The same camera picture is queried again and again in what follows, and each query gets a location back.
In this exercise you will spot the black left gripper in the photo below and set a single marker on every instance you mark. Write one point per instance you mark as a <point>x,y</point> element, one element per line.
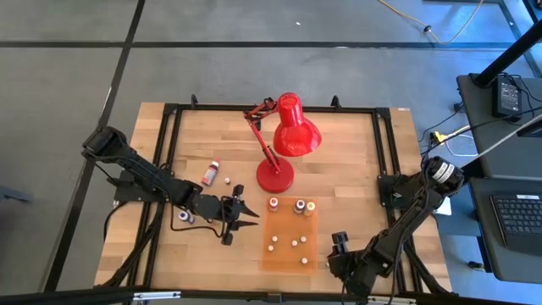
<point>211,207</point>

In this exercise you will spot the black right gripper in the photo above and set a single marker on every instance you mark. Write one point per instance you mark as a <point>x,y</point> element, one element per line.
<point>360,258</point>

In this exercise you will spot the orange translucent plastic bin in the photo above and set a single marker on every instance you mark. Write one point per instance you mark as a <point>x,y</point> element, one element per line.
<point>288,224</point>

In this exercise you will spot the large red food coloring bottle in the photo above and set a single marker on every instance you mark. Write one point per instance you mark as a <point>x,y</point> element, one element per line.
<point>210,173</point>

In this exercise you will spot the blue food coloring bottle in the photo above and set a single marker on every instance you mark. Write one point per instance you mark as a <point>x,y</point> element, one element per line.
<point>184,216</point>

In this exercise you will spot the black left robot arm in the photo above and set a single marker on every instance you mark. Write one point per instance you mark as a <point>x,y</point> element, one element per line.
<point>139,169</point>

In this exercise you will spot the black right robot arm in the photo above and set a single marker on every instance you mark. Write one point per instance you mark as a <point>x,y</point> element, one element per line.
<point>402,226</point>

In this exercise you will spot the red-capped food coloring bottle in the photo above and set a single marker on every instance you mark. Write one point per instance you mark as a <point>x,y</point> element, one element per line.
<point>273,203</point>

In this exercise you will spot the purple food coloring bottle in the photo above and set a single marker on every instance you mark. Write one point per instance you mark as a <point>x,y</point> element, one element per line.
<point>300,206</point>

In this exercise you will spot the yellow food coloring bottle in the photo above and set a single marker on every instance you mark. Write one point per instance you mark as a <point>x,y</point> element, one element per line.
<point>310,207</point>

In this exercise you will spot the red desk lamp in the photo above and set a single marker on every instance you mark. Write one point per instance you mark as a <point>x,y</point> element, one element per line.
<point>296,135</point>

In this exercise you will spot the white paper sheet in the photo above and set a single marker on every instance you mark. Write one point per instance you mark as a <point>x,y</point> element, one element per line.
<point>444,207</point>

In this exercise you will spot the small black plug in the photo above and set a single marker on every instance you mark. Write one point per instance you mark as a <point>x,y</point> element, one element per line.
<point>474,265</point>

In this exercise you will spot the dark grey desk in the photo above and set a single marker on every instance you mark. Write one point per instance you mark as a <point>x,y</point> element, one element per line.
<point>487,254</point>
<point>508,165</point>

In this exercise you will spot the black laptop keyboard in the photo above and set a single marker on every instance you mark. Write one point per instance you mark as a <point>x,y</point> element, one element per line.
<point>516,220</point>

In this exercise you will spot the black gantry bar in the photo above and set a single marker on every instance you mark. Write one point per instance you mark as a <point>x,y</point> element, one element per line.
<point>63,298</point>

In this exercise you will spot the black power adapter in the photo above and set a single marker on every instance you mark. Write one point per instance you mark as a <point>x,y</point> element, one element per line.
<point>507,99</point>

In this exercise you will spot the black round pole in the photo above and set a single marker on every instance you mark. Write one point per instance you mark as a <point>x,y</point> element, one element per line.
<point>508,57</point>

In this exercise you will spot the silver metal bracket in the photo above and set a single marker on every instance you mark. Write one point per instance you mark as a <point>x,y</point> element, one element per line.
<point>391,300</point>
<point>156,295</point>

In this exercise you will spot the black table-level camera box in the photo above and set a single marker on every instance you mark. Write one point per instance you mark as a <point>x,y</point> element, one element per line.
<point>274,297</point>

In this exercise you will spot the black aluminium table frame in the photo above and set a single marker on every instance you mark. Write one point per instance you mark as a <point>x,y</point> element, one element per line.
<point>211,107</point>

